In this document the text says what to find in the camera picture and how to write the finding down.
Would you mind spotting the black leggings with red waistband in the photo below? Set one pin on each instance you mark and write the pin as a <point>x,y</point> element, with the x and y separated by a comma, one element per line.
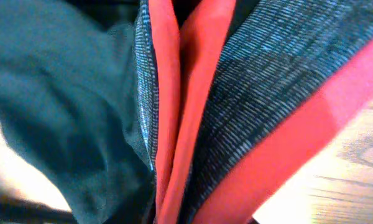
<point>179,111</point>

